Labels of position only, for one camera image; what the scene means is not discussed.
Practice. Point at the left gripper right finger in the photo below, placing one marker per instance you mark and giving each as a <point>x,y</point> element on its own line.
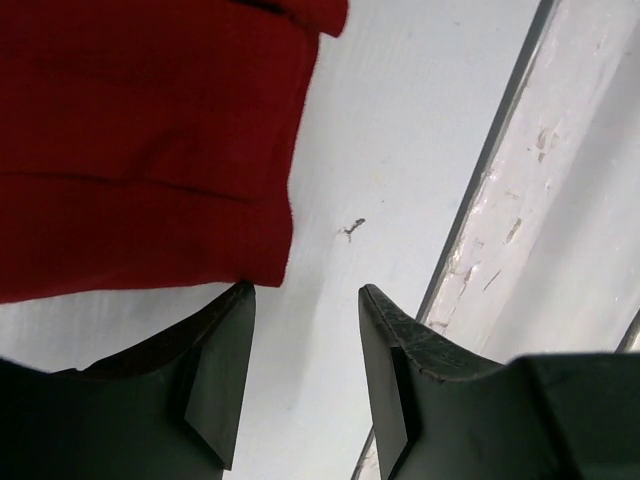
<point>442,412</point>

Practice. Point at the red t shirt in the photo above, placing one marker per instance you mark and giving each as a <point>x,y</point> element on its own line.
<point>148,144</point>

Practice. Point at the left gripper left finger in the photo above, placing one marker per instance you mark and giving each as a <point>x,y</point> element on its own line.
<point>166,408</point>

